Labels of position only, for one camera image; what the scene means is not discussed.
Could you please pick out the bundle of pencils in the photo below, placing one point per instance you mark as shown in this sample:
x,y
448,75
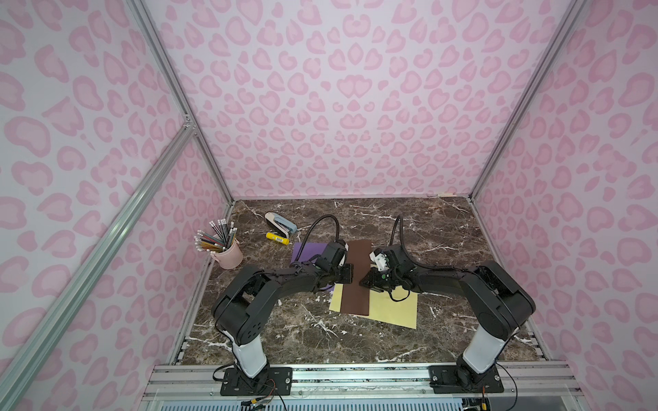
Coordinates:
x,y
220,238

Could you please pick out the aluminium front rail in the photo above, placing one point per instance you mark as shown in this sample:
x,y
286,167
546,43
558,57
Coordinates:
x,y
359,381

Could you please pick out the pink pencil cup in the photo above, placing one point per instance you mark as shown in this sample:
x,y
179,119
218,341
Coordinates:
x,y
231,258

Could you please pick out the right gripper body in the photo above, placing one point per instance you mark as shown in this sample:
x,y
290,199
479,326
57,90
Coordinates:
x,y
373,277

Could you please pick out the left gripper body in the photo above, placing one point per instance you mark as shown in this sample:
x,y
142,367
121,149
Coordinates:
x,y
344,273

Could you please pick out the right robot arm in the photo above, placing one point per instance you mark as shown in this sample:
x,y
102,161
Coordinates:
x,y
501,306

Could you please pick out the yellow marker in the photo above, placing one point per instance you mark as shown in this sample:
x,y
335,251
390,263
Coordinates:
x,y
280,239

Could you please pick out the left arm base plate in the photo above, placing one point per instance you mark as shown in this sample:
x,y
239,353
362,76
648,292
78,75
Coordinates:
x,y
276,380

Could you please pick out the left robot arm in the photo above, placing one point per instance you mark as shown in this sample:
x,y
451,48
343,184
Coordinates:
x,y
241,312

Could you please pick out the brown paper sheet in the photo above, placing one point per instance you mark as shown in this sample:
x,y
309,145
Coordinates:
x,y
355,298

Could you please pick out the grey stapler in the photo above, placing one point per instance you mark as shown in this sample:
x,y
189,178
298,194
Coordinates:
x,y
280,225

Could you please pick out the yellow paper sheet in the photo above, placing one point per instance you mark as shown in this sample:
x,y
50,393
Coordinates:
x,y
382,308

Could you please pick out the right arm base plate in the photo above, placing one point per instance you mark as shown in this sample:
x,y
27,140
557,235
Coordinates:
x,y
459,379

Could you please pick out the purple paper sheet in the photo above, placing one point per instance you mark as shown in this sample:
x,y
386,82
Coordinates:
x,y
310,249

